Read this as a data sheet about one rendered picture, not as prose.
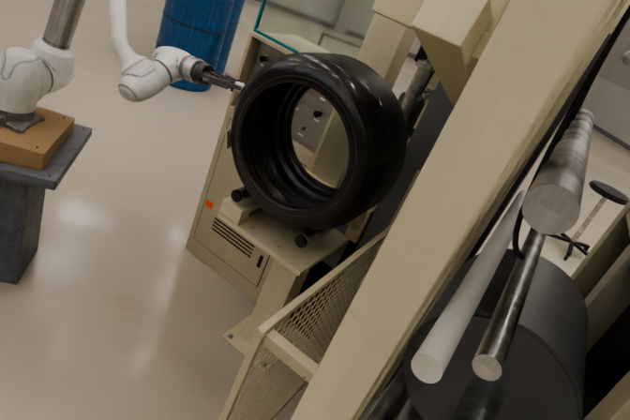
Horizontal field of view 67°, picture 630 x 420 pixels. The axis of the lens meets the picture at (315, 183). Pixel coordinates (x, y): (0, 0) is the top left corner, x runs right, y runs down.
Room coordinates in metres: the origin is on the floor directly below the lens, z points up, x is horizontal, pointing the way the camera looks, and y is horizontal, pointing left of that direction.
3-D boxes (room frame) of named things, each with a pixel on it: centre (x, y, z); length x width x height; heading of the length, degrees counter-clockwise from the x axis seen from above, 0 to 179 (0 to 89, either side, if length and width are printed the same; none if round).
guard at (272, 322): (1.18, -0.18, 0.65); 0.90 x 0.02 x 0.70; 158
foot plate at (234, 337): (1.76, -0.05, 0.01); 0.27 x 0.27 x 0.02; 68
